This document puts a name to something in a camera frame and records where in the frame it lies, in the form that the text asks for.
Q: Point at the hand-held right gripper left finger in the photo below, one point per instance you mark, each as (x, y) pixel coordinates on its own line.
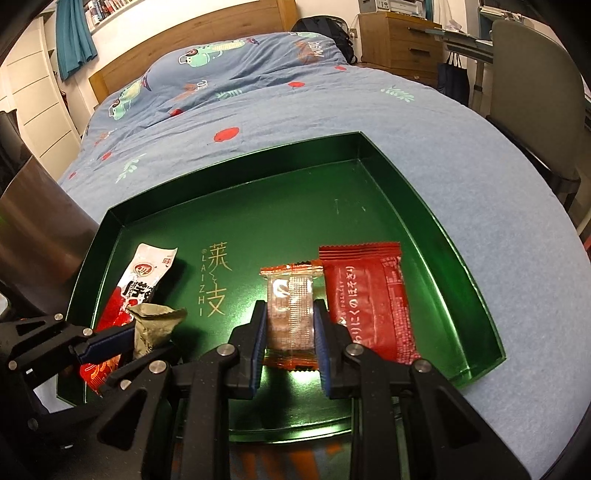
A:
(258, 350)

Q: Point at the wooden headboard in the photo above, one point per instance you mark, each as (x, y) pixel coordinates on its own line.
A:
(184, 37)

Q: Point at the clear orange biscuit packet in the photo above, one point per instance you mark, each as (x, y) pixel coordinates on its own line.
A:
(291, 300)

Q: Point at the white wardrobe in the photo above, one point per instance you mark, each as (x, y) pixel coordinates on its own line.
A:
(41, 83)

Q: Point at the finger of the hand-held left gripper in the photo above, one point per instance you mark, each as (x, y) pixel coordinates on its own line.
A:
(108, 344)
(122, 384)

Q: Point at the green tray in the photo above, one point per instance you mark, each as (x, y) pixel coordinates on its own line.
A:
(286, 207)

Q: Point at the wooden drawer cabinet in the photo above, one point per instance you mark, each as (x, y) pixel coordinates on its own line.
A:
(397, 46)

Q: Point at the grey desk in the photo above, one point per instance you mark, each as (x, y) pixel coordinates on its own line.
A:
(466, 44)

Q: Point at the red white snack packet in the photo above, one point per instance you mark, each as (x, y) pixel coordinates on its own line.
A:
(138, 277)

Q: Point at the dark blue bag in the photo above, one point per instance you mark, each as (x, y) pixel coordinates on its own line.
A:
(452, 78)

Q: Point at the white printer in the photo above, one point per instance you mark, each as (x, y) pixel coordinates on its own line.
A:
(392, 7)

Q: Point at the row of books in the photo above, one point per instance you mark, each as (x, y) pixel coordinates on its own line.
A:
(108, 8)

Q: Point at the grey chair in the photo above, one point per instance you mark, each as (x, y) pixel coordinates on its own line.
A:
(531, 92)

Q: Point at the black backpack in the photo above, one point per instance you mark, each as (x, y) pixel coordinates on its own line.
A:
(325, 37)

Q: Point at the olive candy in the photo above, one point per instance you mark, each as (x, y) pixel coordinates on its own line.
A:
(154, 325)

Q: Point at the black electric kettle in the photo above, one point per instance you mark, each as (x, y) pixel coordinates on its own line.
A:
(41, 221)

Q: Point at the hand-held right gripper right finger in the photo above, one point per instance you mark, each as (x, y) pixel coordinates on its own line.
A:
(323, 355)

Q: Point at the teal curtain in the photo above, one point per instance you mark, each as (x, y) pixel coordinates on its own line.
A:
(76, 37)

